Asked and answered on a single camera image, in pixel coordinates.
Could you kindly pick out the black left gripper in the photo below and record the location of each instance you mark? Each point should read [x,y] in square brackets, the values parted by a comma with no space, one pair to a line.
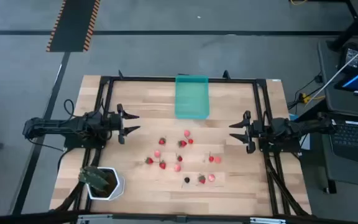
[115,123]

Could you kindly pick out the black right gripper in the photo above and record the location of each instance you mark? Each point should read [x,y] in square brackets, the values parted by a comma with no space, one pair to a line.
[255,129]

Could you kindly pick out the pink toy peach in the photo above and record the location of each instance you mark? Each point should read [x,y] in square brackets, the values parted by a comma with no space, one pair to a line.
[211,178]
[177,168]
[157,153]
[217,160]
[186,133]

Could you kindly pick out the teal translucent tupperware container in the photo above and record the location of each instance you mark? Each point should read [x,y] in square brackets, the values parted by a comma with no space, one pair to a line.
[191,99]

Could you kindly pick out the black toy cherry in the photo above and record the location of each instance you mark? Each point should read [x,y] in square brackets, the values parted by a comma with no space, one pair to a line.
[186,180]

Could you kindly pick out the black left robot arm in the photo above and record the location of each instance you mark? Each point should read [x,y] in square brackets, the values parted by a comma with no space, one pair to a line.
[54,126]

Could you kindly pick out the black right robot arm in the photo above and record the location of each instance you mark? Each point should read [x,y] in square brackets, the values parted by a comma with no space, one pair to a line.
[306,126]

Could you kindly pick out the small blue box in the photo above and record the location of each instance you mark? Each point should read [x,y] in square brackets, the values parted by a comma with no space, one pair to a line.
[294,117]

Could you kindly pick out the dark brown potting soil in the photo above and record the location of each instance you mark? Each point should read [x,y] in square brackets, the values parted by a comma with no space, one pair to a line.
[112,183]

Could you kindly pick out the white hexagonal plant pot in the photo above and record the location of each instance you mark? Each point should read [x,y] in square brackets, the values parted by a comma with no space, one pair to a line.
[120,186]

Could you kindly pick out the white paper sheet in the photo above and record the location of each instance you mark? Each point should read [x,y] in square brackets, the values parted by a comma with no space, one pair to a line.
[305,141]

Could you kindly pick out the green cactus plant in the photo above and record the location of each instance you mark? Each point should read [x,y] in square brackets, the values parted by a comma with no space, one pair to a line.
[93,180]

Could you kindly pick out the yellow plug connector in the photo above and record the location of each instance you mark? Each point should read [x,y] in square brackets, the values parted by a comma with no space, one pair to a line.
[305,99]

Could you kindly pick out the black orange-striped floor mat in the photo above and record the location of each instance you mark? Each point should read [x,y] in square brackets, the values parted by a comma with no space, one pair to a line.
[73,25]

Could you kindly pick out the black laptop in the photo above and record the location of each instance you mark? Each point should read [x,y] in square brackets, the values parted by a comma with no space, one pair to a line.
[356,137]

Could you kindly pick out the white rod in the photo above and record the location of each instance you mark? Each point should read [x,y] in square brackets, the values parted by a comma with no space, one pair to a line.
[343,70]

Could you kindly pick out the black power adapter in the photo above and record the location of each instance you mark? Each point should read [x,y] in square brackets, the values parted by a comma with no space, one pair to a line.
[351,56]

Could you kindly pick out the black rig crossbar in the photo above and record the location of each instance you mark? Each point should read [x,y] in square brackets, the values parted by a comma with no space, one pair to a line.
[26,217]

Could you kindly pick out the black stand leg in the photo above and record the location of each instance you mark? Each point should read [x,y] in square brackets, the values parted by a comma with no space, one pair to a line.
[353,28]

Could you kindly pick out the black metal table frame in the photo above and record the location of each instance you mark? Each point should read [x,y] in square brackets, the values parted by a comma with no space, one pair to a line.
[141,79]

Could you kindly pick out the silver aluminium bracket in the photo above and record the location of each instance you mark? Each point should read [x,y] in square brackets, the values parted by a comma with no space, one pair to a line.
[266,221]
[95,218]

